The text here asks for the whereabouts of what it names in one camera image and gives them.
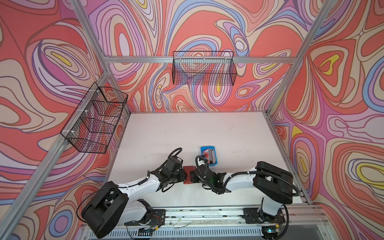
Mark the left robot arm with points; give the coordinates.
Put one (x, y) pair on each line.
(114, 204)

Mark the black wire basket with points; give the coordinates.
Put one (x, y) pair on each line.
(208, 68)
(91, 127)

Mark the black wire basket left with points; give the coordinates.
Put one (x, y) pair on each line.
(91, 127)

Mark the blue plastic card tray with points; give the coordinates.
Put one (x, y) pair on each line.
(209, 147)

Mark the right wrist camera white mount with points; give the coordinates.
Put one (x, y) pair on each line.
(202, 162)

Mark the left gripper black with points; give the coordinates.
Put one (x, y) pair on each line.
(183, 176)

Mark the black wire basket back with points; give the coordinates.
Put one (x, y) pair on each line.
(208, 68)

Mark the stack of credit cards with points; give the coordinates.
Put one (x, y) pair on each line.
(210, 155)

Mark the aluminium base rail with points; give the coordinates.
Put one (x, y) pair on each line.
(219, 223)

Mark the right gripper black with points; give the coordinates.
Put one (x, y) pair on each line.
(194, 176)

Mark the aluminium cage frame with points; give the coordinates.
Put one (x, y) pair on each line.
(48, 63)

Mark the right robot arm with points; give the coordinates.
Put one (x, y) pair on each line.
(275, 183)

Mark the red leather card holder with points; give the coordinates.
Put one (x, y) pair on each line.
(188, 173)

